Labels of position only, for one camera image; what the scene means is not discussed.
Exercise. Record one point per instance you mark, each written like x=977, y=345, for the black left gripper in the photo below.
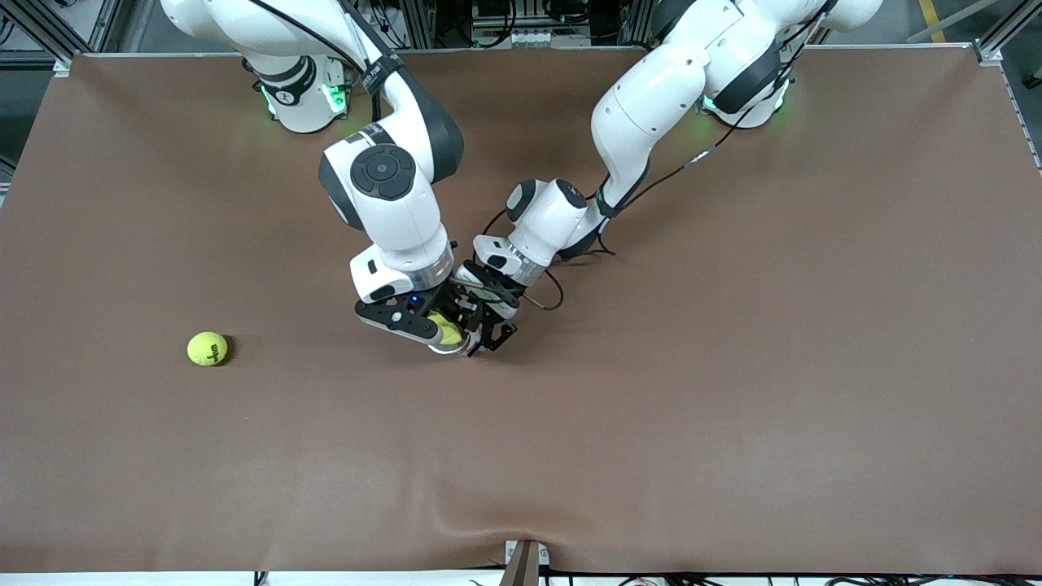
x=493, y=296

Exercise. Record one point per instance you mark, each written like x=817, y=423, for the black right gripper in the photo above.
x=447, y=303

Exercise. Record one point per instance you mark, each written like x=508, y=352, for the yellow tennis ball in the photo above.
x=207, y=348
x=446, y=330

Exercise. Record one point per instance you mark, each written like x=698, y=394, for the clear tennis ball can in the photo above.
x=456, y=350

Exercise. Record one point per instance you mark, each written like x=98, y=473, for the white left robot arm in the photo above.
x=651, y=106

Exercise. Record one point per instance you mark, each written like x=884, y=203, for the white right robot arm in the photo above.
x=391, y=220

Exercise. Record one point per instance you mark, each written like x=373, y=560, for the brown table mat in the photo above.
x=521, y=448

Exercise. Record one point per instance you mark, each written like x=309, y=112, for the white terminal strip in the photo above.
x=537, y=37

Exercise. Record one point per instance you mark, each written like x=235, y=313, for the metal clamp bracket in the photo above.
x=521, y=570

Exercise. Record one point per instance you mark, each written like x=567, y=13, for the aluminium frame profile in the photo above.
x=639, y=20
x=419, y=24

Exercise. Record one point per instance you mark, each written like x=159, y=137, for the aluminium frame post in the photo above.
x=61, y=65
x=989, y=53

